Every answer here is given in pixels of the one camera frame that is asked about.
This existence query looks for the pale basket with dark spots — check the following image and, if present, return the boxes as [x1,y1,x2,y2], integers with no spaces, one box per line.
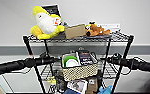
[60,49,99,82]

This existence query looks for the white plate with green rim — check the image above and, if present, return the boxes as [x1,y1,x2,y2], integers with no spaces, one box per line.
[64,54,80,69]

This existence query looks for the small yellow toy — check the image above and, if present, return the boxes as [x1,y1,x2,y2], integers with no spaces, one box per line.
[46,76,57,85]

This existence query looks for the large black bag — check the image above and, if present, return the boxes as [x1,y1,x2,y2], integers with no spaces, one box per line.
[54,71,69,93]

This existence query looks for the small brown box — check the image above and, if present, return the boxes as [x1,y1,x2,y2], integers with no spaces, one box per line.
[87,78,99,94]

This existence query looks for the light blue bag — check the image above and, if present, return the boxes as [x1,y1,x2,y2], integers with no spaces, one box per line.
[98,85,114,94]

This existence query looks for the orange brown plush toy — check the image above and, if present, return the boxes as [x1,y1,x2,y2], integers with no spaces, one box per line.
[85,21,111,37]

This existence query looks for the white printed bag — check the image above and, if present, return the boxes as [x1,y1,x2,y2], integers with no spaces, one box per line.
[66,79,89,94]

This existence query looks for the dark blue bag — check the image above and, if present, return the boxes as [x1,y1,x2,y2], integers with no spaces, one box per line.
[64,87,82,94]

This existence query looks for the brown cardboard box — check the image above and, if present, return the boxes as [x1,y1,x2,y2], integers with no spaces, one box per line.
[64,23,87,39]

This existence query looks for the yellow and white plush toy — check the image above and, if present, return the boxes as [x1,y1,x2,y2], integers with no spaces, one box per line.
[29,5,65,40]

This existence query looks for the black framed picture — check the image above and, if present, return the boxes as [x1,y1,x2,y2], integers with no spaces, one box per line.
[40,3,63,20]

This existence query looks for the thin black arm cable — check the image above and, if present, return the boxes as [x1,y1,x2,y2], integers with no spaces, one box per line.
[118,64,133,77]

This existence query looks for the long grey wall band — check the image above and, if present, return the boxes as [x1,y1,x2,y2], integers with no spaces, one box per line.
[0,44,150,56]

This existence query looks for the black wire shelf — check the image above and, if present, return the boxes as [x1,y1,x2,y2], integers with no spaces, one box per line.
[22,31,135,94]

